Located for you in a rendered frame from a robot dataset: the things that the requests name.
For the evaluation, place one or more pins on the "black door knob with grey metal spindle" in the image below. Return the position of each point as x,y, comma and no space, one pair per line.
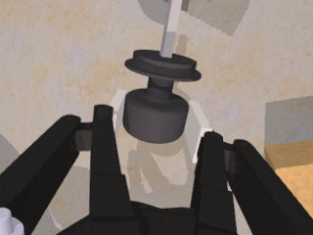
152,114

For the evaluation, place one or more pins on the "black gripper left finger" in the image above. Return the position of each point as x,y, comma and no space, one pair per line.
30,182

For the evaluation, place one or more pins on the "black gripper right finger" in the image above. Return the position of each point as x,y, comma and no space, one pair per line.
268,205

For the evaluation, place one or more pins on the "tan cardboard box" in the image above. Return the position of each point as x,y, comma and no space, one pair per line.
293,162

